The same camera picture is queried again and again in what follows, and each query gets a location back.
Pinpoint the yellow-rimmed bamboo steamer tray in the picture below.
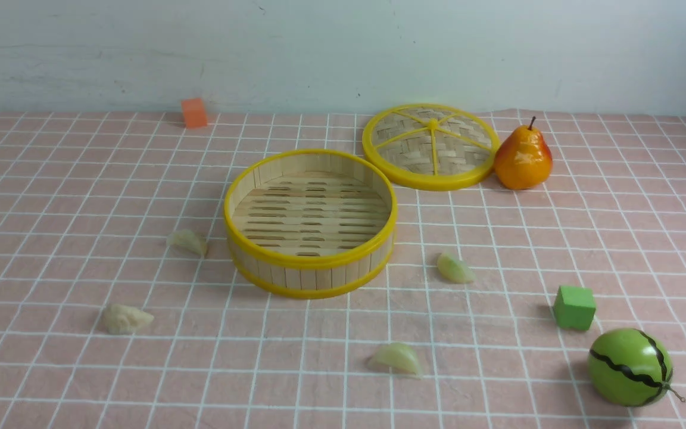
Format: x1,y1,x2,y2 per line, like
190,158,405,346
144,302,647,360
223,149,398,300

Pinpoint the greenish dumpling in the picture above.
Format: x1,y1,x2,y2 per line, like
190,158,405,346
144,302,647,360
436,252,476,284
367,342,424,378

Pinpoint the pale dumpling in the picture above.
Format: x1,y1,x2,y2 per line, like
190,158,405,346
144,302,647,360
166,229,208,258
102,303,154,335

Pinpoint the yellow-rimmed woven steamer lid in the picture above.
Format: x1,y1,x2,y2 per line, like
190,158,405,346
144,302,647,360
361,103,501,192

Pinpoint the orange foam cube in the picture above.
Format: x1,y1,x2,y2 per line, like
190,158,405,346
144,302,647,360
180,97,208,129

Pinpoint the orange toy pear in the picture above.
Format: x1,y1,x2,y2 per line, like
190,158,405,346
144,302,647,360
494,116,553,190

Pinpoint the green foam cube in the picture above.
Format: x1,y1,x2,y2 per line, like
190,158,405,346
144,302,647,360
553,285,597,331

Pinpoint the pink checkered tablecloth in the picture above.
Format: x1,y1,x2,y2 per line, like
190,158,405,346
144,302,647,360
0,112,686,428

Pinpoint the green toy watermelon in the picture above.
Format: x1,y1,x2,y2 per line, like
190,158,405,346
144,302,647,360
587,328,686,408

